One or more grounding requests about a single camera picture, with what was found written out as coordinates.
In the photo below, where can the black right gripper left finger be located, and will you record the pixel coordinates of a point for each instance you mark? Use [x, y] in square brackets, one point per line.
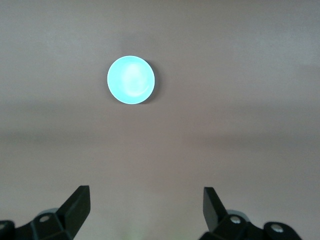
[67, 217]

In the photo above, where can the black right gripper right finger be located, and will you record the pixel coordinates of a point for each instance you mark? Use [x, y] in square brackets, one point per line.
[217, 220]

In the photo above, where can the light blue bowl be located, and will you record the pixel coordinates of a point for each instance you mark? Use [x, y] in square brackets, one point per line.
[130, 80]

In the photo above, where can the brown table cover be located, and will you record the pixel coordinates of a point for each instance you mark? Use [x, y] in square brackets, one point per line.
[225, 137]

